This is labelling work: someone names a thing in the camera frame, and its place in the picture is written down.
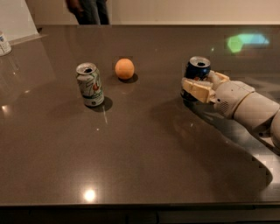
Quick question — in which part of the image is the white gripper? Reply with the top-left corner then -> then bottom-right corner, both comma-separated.
181,71 -> 255,118

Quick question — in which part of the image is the blue pepsi can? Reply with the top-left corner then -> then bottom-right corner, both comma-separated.
180,55 -> 212,102

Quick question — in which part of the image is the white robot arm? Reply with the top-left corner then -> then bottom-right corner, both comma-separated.
181,71 -> 280,154

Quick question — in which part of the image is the green white soda can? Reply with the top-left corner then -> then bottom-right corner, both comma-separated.
76,62 -> 104,107

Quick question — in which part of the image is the orange fruit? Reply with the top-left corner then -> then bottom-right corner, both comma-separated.
115,59 -> 135,80

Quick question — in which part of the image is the person in dark trousers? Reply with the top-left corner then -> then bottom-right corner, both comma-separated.
65,0 -> 109,25

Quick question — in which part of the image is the white container at left edge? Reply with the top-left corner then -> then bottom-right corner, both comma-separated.
0,31 -> 11,56

